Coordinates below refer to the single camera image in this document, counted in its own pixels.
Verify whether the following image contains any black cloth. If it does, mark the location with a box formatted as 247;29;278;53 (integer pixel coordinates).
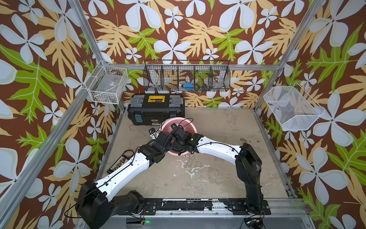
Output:
171;145;188;156

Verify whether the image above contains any pink plastic bucket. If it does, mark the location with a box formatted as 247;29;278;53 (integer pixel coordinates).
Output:
162;117;197;156

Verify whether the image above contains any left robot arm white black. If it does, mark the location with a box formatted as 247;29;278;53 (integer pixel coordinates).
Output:
75;131;173;229

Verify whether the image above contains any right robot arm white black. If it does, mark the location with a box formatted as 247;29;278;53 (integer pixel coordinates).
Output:
171;124;264;214

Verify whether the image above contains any black yellow toolbox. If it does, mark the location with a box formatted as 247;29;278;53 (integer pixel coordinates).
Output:
127;94;185;126

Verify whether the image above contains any black screwdriver bit case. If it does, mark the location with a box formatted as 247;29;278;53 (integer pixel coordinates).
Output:
107;149;135;174

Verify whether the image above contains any blue item in basket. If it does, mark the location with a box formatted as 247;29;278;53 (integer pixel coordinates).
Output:
184;83;194;90

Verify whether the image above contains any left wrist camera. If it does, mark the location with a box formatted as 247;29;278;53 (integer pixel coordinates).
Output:
149;128;160;140

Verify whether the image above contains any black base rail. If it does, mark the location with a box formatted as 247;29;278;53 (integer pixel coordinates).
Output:
143;198;253;215

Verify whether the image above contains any black wire basket rear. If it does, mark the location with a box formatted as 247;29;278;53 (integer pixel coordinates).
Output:
143;60;231;92

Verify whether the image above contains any white wire basket left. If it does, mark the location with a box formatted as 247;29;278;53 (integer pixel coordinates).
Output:
85;61;129;105

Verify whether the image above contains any white wire basket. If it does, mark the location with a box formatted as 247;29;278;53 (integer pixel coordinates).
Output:
85;61;129;105
264;83;325;131

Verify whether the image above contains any white wire basket right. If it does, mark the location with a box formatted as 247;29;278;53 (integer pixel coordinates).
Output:
264;83;325;131

